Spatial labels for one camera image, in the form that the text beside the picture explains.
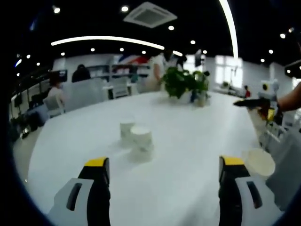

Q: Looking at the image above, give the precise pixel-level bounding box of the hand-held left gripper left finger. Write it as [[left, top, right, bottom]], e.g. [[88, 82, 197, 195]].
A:
[[48, 157, 111, 226]]

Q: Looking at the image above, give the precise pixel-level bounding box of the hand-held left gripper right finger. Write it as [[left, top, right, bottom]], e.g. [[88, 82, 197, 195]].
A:
[[218, 155, 284, 226]]

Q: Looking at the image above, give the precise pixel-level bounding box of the bright window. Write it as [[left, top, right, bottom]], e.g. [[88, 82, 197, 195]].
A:
[[215, 55, 243, 89]]

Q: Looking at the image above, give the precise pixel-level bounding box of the small pale jar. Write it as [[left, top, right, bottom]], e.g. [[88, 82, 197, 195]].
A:
[[196, 93, 211, 108]]

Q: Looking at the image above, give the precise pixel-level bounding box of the white plant pot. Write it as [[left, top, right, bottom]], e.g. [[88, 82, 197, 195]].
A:
[[181, 90, 193, 104]]

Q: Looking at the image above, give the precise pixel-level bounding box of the black hanging monitor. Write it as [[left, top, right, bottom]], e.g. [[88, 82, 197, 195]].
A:
[[194, 48, 203, 68]]

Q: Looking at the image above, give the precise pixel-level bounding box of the long ceiling strip light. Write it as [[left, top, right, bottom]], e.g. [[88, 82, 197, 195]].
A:
[[218, 0, 239, 59]]

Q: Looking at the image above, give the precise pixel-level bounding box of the green potted plant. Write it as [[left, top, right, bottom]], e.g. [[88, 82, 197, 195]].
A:
[[159, 66, 210, 99]]

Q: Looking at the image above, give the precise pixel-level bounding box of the white table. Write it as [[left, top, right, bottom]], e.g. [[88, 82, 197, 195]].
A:
[[27, 90, 270, 226]]

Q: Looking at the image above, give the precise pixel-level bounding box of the grey partition panel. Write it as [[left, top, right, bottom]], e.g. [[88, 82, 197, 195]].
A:
[[63, 78, 106, 113]]

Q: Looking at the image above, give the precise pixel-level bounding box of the white slatted chair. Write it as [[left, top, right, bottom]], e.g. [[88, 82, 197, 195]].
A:
[[112, 81, 129, 99]]

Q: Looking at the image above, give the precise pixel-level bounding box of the ceiling air conditioner vent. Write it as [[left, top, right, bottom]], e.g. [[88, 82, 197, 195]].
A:
[[123, 1, 178, 29]]

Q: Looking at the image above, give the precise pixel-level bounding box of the group of ceiling spot lights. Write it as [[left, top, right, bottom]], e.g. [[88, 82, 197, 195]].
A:
[[16, 6, 294, 77]]

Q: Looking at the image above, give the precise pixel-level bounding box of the curved ceiling strip light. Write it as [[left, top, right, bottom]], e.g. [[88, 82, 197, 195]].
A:
[[51, 35, 183, 57]]

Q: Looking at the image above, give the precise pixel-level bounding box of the red blue wall poster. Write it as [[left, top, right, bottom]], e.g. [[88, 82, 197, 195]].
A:
[[116, 54, 151, 64]]

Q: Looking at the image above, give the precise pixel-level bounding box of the white wall shelf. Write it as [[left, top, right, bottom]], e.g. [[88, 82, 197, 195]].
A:
[[87, 63, 151, 81]]

